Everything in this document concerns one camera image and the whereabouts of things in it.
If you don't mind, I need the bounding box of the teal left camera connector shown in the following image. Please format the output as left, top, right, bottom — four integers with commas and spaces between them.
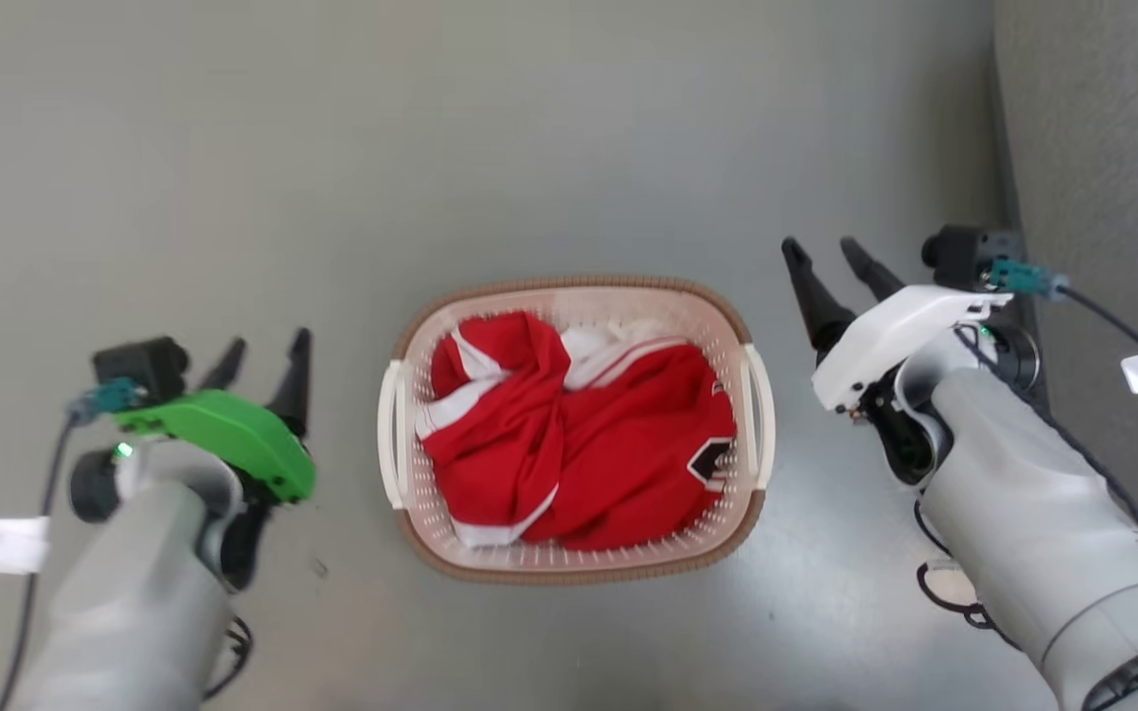
67, 379, 141, 427

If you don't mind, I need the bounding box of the black camera cable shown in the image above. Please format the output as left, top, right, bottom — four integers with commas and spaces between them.
1063, 285, 1138, 396
0, 415, 78, 711

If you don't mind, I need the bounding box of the teal right camera connector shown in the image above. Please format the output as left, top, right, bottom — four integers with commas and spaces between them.
988, 259, 1071, 303

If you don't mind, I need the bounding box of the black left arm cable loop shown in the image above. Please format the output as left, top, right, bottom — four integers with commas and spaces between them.
202, 615, 255, 703

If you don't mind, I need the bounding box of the grey fabric sofa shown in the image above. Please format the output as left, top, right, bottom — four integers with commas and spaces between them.
990, 0, 1138, 593

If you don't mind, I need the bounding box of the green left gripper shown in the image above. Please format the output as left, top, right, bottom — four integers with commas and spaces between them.
113, 328, 317, 504

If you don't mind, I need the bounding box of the white plastic laundry basket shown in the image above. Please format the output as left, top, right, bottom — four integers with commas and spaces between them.
376, 275, 778, 587

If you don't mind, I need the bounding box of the black left camera cable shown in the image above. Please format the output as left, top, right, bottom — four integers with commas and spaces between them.
0, 415, 78, 711

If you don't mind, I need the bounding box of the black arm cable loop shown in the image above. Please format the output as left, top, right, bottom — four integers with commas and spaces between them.
202, 615, 255, 703
913, 497, 1024, 653

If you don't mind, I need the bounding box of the red jersey garment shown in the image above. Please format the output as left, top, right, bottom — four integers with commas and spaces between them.
415, 311, 737, 553

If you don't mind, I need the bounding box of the black right arm cable loop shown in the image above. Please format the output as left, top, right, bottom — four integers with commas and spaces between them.
913, 497, 1024, 653

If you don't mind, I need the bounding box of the teal camera connector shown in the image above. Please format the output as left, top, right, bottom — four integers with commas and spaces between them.
988, 259, 1071, 303
67, 379, 141, 427

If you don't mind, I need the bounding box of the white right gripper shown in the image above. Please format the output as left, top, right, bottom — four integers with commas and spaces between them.
781, 236, 1015, 414

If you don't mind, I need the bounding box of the black right camera cable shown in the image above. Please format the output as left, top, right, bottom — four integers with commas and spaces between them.
1063, 285, 1138, 396

